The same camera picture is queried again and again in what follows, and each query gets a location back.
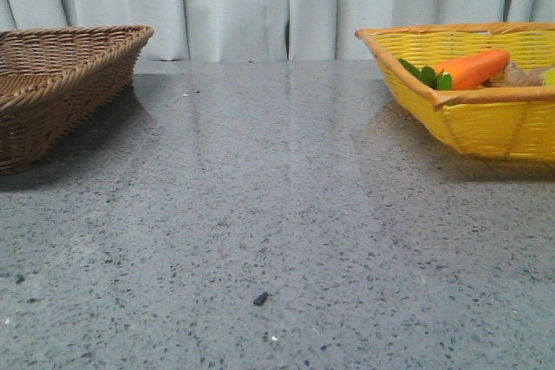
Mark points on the yellow wicker basket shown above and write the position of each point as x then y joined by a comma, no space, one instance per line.
495,123

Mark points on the orange toy carrot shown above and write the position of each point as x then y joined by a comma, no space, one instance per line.
461,73

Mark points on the brown wicker basket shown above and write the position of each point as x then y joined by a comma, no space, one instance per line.
54,79

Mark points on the beige ginger root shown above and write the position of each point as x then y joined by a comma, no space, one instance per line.
514,76

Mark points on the small black debris piece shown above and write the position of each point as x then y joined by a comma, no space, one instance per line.
261,299

